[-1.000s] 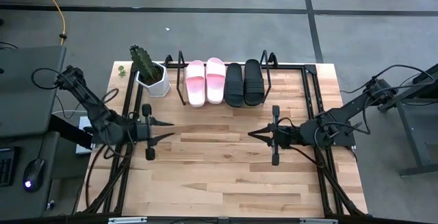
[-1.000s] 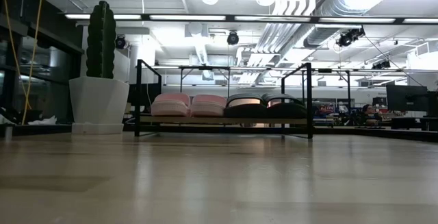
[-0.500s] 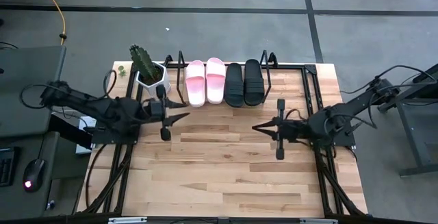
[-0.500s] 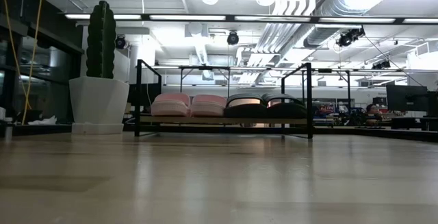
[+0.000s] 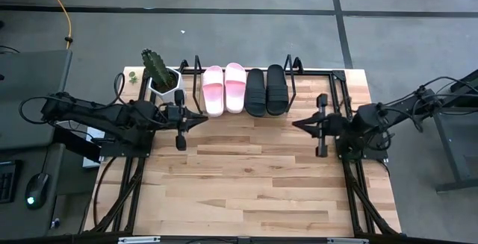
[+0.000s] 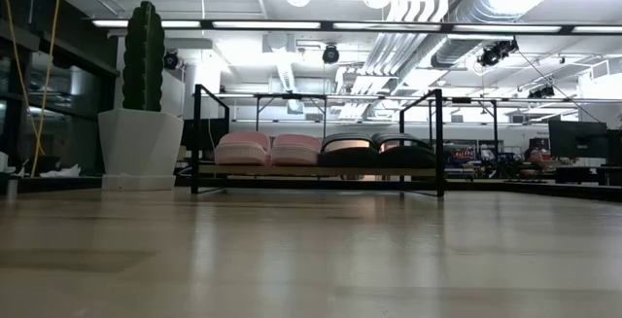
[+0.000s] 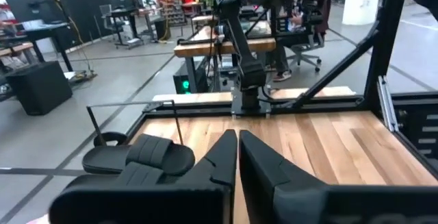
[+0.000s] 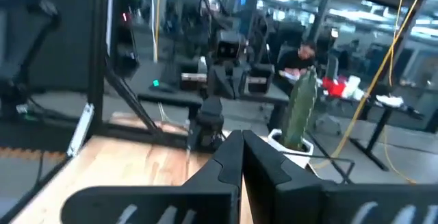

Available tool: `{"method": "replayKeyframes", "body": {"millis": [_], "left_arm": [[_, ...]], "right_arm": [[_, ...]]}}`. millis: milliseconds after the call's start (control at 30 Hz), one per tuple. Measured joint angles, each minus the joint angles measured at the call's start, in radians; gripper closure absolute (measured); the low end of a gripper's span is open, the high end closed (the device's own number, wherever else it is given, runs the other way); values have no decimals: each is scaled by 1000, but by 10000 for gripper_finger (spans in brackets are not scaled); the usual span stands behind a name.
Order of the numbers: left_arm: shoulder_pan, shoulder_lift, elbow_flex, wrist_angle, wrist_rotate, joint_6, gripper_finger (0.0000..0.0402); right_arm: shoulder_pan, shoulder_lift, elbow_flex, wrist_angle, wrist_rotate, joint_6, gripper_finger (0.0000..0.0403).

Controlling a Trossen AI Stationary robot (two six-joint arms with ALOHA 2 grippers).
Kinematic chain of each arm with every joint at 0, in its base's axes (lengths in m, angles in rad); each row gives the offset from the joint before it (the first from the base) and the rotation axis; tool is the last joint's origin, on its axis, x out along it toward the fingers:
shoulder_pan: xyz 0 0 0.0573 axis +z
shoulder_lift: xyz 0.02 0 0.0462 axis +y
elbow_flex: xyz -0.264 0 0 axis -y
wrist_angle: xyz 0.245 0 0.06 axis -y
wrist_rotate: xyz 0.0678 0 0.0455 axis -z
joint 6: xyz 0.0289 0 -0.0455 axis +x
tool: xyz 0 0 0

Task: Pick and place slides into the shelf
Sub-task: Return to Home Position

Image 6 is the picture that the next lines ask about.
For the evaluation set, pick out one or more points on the black metal wooden-board shelf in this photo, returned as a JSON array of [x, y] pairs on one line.
[[316, 170]]

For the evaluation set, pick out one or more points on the black computer monitor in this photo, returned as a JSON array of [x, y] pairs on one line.
[[577, 138]]

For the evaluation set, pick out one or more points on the black ceiling-mounted camera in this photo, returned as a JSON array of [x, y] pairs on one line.
[[493, 54], [331, 54], [542, 92], [170, 60]]

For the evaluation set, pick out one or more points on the black foam slide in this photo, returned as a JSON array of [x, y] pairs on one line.
[[407, 157], [347, 157]]

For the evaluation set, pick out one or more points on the black background workstation frame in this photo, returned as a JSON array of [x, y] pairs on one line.
[[291, 96], [494, 123]]

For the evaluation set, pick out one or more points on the white angular planter pot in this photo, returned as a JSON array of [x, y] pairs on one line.
[[141, 148]]

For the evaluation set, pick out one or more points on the black aluminium rig frame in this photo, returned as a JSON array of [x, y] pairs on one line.
[[534, 187]]

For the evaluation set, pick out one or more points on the silver ventilation duct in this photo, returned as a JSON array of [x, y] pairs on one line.
[[466, 16]]

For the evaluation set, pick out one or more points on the pink foam slide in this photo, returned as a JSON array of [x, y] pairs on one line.
[[295, 153], [242, 152]]

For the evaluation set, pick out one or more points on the crumpled white paper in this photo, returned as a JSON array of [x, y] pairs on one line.
[[60, 172]]

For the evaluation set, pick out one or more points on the black ceiling light rail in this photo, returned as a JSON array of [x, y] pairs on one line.
[[340, 25]]

